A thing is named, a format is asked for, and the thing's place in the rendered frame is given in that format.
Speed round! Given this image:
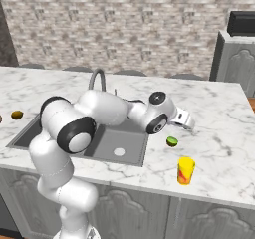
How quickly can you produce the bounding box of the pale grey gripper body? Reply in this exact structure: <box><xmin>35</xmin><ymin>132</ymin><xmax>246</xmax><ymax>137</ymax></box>
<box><xmin>167</xmin><ymin>115</ymin><xmax>196</xmax><ymax>131</ymax></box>

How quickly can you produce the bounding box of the yellow cup with red pattern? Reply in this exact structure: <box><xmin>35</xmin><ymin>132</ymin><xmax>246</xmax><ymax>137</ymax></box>
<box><xmin>176</xmin><ymin>156</ymin><xmax>196</xmax><ymax>186</ymax></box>

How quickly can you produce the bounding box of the grey sink basin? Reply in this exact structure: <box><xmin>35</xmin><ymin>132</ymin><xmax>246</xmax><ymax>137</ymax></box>
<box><xmin>6</xmin><ymin>113</ymin><xmax>150</xmax><ymax>168</ymax></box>

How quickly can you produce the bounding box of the green round fruit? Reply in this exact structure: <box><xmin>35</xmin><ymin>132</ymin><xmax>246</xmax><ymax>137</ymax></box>
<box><xmin>165</xmin><ymin>135</ymin><xmax>179</xmax><ymax>148</ymax></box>

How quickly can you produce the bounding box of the dark grey stool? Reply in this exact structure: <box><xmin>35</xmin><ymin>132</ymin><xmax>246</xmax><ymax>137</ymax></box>
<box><xmin>19</xmin><ymin>63</ymin><xmax>46</xmax><ymax>70</ymax></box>
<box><xmin>62</xmin><ymin>66</ymin><xmax>95</xmax><ymax>74</ymax></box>
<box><xmin>168</xmin><ymin>73</ymin><xmax>207</xmax><ymax>82</ymax></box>
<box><xmin>113</xmin><ymin>69</ymin><xmax>148</xmax><ymax>78</ymax></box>

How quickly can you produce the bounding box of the grey cupboard run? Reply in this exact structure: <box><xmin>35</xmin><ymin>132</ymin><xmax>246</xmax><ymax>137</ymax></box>
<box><xmin>208</xmin><ymin>29</ymin><xmax>255</xmax><ymax>99</ymax></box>

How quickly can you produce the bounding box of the grey curved tap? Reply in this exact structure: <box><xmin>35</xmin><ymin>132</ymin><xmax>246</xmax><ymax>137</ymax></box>
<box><xmin>87</xmin><ymin>68</ymin><xmax>108</xmax><ymax>94</ymax></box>

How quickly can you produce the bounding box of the grey cupboard door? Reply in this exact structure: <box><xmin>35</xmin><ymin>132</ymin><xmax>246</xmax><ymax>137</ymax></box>
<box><xmin>0</xmin><ymin>167</ymin><xmax>64</xmax><ymax>239</ymax></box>
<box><xmin>164</xmin><ymin>196</ymin><xmax>255</xmax><ymax>239</ymax></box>
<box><xmin>87</xmin><ymin>183</ymin><xmax>171</xmax><ymax>239</ymax></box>

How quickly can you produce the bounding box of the black microwave oven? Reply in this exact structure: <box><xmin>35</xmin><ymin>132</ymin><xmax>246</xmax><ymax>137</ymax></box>
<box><xmin>226</xmin><ymin>10</ymin><xmax>255</xmax><ymax>38</ymax></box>

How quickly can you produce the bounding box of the dark yellow round thing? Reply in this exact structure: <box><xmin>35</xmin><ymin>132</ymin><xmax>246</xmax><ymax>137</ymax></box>
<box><xmin>10</xmin><ymin>110</ymin><xmax>25</xmax><ymax>120</ymax></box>

